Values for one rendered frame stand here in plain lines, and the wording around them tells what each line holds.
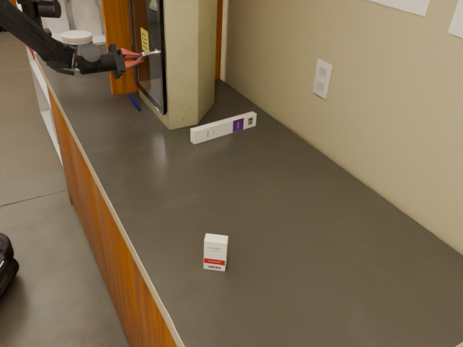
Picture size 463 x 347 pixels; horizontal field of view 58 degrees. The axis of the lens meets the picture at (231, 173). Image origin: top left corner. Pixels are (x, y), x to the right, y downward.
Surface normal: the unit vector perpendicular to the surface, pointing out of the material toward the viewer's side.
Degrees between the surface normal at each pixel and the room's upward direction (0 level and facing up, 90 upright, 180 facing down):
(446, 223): 90
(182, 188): 0
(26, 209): 0
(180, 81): 90
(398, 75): 90
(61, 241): 0
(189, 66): 90
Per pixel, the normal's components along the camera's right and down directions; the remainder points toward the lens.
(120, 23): 0.49, 0.51
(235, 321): 0.05, -0.83
